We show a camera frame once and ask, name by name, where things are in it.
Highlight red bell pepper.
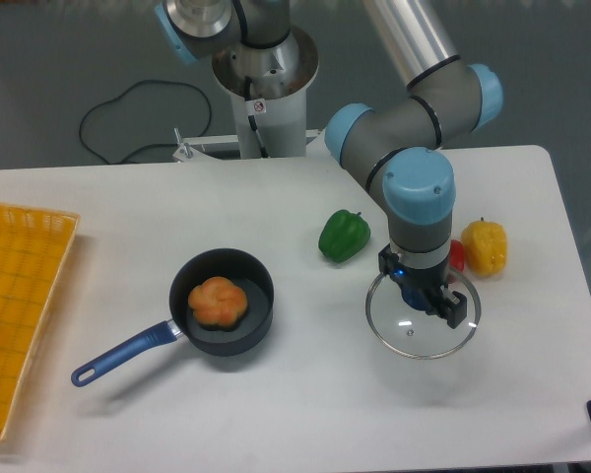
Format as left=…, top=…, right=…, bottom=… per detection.
left=449, top=239, right=466, bottom=272

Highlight yellow bell pepper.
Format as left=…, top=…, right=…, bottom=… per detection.
left=461, top=219, right=508, bottom=277

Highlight orange bread roll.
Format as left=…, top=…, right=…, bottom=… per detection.
left=187, top=276, right=248, bottom=330

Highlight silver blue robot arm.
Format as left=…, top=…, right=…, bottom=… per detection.
left=155, top=1, right=503, bottom=328

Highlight white metal mounting bracket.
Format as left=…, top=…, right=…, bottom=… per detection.
left=171, top=129, right=329, bottom=163

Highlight green bell pepper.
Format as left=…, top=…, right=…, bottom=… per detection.
left=318, top=209, right=371, bottom=263

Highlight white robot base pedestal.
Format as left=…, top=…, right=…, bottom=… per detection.
left=212, top=26, right=319, bottom=159

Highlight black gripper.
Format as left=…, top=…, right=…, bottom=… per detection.
left=377, top=244, right=467, bottom=329

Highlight black saucepan blue handle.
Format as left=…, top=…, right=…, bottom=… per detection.
left=71, top=248, right=274, bottom=387

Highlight glass pot lid blue knob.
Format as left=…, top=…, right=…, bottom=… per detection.
left=365, top=268, right=482, bottom=360

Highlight yellow woven basket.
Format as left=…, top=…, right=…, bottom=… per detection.
left=0, top=203, right=80, bottom=440

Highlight black cable on floor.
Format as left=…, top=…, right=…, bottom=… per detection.
left=79, top=80, right=213, bottom=166

